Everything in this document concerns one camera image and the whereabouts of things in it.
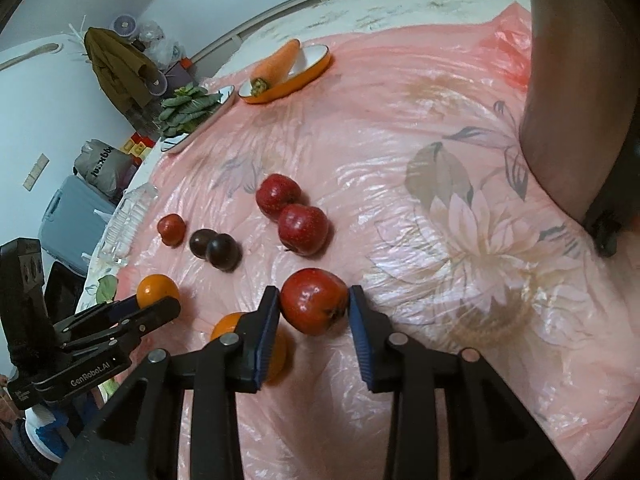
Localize brown coat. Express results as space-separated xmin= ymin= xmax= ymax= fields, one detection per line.
xmin=83 ymin=26 xmax=157 ymax=111

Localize small red tomato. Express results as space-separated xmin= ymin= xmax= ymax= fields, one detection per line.
xmin=157 ymin=213 xmax=187 ymax=247

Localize clear plastic bags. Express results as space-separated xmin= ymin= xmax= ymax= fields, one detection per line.
xmin=137 ymin=20 xmax=187 ymax=68

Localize clear plastic bottle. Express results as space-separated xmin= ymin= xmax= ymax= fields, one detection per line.
xmin=97 ymin=185 xmax=160 ymax=267

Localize red apple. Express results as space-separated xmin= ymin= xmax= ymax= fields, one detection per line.
xmin=279 ymin=268 xmax=349 ymax=336
xmin=277 ymin=204 xmax=331 ymax=256
xmin=255 ymin=173 xmax=304 ymax=221

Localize red and yellow boxes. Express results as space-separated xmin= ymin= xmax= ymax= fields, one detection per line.
xmin=122 ymin=132 xmax=157 ymax=163

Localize blue suitcase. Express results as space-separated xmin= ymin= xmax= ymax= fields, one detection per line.
xmin=37 ymin=175 xmax=118 ymax=276

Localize pink plastic sheet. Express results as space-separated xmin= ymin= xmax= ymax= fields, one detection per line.
xmin=115 ymin=2 xmax=640 ymax=480

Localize orange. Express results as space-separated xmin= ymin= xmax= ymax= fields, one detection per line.
xmin=210 ymin=311 xmax=289 ymax=386
xmin=136 ymin=273 xmax=181 ymax=311

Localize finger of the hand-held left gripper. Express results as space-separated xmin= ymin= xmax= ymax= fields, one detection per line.
xmin=62 ymin=297 xmax=182 ymax=356
xmin=52 ymin=296 xmax=143 ymax=338

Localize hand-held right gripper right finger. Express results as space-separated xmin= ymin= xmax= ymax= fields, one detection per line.
xmin=348 ymin=285 xmax=576 ymax=480

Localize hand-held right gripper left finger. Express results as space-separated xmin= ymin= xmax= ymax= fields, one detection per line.
xmin=50 ymin=286 xmax=282 ymax=480

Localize dark electric kettle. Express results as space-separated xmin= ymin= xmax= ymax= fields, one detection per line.
xmin=519 ymin=0 xmax=640 ymax=258

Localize carrot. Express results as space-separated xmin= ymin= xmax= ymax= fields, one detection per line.
xmin=249 ymin=40 xmax=301 ymax=97

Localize white plate blue rim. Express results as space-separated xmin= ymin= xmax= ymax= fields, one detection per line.
xmin=161 ymin=85 xmax=237 ymax=155

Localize blue white cloth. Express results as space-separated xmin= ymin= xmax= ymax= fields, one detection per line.
xmin=15 ymin=395 xmax=96 ymax=466

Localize dark purple plum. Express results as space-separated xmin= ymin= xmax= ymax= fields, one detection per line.
xmin=206 ymin=234 xmax=243 ymax=272
xmin=189 ymin=228 xmax=218 ymax=260

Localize grey bag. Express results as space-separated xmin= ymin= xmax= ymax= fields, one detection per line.
xmin=74 ymin=138 xmax=137 ymax=198

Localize wall socket plate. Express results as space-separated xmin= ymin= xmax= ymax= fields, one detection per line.
xmin=22 ymin=152 xmax=51 ymax=192

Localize floral blanket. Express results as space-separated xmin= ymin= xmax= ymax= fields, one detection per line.
xmin=75 ymin=0 xmax=533 ymax=321

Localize orange enamel bowl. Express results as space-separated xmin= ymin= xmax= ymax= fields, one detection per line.
xmin=238 ymin=44 xmax=333 ymax=105

